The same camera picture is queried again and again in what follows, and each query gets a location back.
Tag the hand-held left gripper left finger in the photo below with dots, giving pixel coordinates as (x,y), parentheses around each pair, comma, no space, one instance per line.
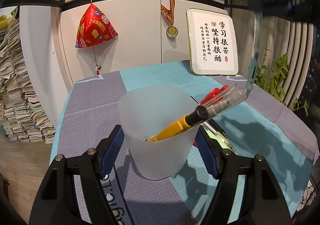
(111,151)

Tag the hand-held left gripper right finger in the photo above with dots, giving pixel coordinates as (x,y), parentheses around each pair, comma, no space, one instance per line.
(207,157)

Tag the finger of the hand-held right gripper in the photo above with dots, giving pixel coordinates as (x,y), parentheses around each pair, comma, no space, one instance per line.
(272,5)

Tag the green highlighter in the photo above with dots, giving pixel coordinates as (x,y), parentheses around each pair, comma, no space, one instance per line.
(222,141)

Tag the white pen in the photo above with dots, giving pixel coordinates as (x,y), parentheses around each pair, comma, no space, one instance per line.
(216,132)

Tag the frosted blue pen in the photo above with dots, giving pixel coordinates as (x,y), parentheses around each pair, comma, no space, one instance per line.
(256,39)

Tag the yellow pen with black ends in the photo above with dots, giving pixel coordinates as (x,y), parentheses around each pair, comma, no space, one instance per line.
(175,127)

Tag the frosted plastic cup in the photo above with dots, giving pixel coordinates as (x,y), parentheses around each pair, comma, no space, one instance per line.
(160,157)

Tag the clear pen with red refill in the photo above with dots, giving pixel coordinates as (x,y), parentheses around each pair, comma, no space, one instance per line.
(225,102)

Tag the red translucent pen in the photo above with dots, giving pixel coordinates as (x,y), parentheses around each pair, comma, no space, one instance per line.
(213,93)

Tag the blue and grey table mat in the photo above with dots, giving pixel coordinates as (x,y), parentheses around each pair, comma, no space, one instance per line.
(100,104)

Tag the grey ribbed panel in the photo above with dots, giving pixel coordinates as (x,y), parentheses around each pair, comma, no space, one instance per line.
(300,64)

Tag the green leafy plant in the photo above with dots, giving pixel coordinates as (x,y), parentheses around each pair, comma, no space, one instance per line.
(280,74)

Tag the framed calligraphy sign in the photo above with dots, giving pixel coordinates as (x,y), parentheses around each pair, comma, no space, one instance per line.
(212,42)

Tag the gold medal with striped ribbon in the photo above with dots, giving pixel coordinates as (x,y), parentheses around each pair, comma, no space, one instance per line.
(172,31)

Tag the tall pile of worn books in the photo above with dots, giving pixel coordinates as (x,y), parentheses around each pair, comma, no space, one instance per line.
(17,89)

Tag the red pyramid hanging ornament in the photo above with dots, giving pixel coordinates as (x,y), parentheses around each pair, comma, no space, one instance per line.
(96,27)

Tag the yellow plush toy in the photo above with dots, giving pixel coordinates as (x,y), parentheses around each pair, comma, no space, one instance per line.
(5,21)

